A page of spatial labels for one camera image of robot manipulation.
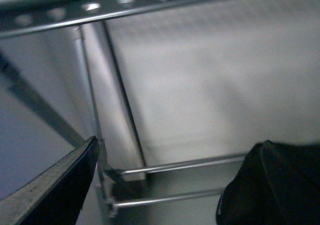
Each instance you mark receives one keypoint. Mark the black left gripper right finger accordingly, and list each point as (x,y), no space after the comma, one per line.
(292,174)

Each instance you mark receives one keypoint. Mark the black printed t-shirt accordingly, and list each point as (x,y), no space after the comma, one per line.
(247,200)

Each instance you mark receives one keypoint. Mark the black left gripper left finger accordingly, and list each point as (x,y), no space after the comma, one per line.
(56,196)

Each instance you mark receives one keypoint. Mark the metal clothes rack frame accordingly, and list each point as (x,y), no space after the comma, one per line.
(24,17)

